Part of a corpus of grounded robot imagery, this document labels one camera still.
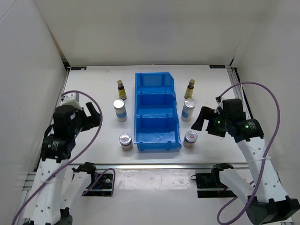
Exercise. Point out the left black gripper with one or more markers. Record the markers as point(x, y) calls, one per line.
point(92, 121)

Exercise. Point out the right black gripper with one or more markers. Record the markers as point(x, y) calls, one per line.
point(206, 114)

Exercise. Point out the silver-lid blue-label jar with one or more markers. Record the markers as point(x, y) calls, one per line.
point(188, 108)
point(120, 110)

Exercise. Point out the white-lid spice jar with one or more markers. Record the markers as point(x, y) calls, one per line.
point(190, 139)
point(126, 142)

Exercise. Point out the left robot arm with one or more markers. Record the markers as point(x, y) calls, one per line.
point(53, 206)

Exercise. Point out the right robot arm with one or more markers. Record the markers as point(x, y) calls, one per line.
point(266, 199)

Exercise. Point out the right brown yellow-label bottle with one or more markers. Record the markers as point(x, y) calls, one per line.
point(189, 90)

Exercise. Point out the brown yellow-label bottle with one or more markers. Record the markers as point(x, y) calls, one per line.
point(121, 90)
point(189, 90)

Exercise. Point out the left brown yellow-label bottle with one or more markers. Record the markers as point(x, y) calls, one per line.
point(121, 90)

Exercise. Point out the blue bin near compartment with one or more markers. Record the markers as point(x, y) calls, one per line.
point(159, 134)

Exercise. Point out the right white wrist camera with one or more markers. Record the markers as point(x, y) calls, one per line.
point(219, 107)

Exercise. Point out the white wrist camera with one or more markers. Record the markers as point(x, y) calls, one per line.
point(219, 107)
point(71, 99)

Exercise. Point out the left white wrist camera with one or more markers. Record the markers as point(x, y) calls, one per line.
point(71, 99)

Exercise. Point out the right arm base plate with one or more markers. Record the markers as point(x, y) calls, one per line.
point(207, 188)

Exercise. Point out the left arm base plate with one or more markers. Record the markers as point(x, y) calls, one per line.
point(102, 185)

